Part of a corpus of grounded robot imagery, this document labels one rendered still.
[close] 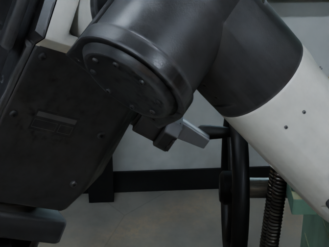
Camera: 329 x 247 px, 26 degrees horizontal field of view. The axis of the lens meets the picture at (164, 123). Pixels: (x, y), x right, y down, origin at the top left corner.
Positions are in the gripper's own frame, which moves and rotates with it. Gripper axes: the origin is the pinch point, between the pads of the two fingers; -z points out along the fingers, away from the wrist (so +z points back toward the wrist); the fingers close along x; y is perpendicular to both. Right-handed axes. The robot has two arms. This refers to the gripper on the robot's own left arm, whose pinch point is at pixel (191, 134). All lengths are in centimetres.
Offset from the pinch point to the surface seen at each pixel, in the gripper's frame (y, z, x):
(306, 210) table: 2.7, -19.8, 9.7
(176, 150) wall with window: -76, -36, -129
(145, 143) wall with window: -79, -24, -128
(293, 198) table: 3.3, -17.0, 9.4
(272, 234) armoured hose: -6.9, -20.3, 5.2
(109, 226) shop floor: -101, -24, -102
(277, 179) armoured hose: 2.0, -15.4, 3.6
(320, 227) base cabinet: -8.8, -33.9, -8.1
